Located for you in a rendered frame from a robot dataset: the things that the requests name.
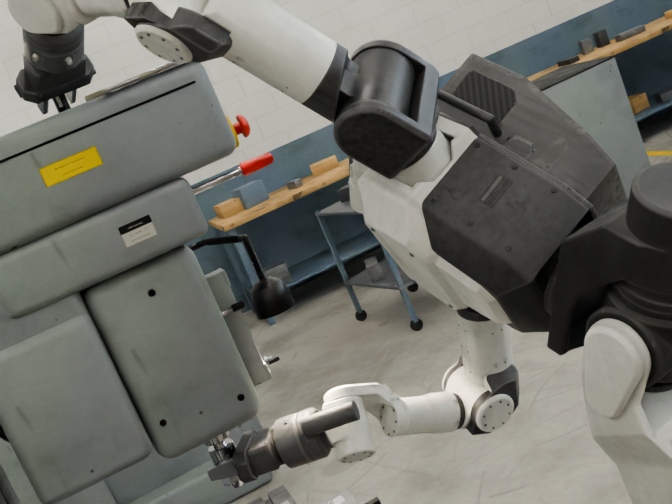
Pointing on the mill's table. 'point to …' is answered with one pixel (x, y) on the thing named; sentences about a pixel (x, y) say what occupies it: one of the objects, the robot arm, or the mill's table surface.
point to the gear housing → (99, 247)
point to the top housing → (108, 152)
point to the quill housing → (173, 351)
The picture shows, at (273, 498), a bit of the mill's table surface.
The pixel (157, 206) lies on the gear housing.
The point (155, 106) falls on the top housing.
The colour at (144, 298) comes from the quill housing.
